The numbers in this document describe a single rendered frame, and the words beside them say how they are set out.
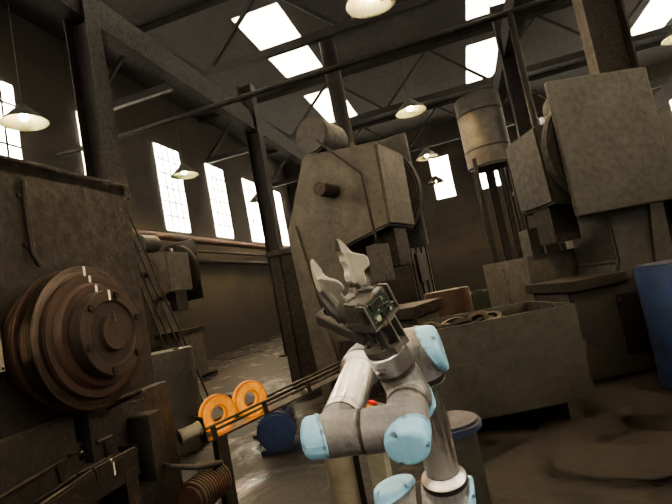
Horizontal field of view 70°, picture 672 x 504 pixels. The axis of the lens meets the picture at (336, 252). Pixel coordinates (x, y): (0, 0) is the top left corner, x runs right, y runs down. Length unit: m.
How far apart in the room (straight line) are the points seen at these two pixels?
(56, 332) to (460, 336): 2.44
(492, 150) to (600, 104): 5.66
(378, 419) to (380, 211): 3.23
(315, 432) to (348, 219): 3.34
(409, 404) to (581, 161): 3.53
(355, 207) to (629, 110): 2.29
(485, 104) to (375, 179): 6.40
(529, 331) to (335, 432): 2.72
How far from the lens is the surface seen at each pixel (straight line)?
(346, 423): 0.85
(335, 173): 4.20
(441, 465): 1.33
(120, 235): 2.24
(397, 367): 0.87
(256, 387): 2.21
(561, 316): 3.55
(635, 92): 4.65
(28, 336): 1.64
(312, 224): 4.28
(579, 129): 4.29
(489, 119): 10.13
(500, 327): 3.41
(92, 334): 1.68
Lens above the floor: 1.10
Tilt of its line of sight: 5 degrees up
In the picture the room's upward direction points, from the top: 11 degrees counter-clockwise
